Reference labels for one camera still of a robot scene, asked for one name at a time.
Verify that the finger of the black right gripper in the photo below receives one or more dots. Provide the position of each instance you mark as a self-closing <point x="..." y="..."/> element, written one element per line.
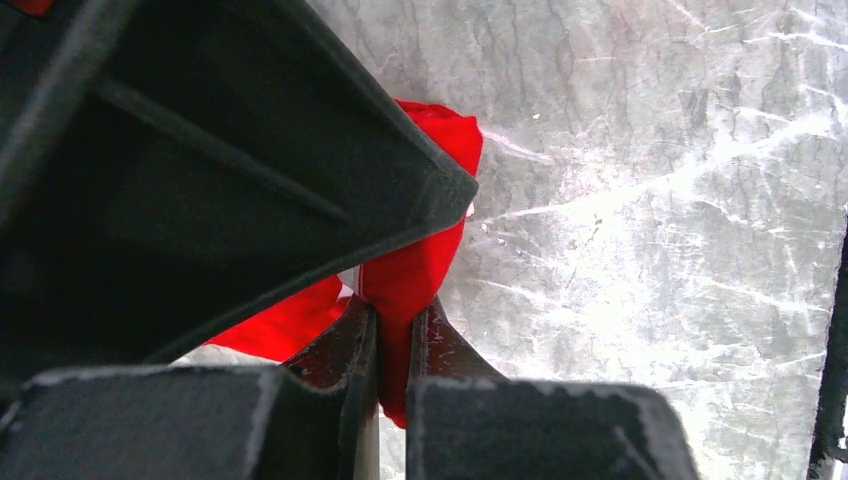
<point x="171" y="168"/>

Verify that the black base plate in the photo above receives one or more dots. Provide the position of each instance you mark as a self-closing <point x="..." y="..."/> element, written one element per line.
<point x="828" y="453"/>

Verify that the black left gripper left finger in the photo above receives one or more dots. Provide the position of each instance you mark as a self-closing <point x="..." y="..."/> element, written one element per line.
<point x="313" y="417"/>

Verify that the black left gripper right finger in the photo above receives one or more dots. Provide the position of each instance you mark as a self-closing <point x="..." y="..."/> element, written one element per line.
<point x="466" y="420"/>

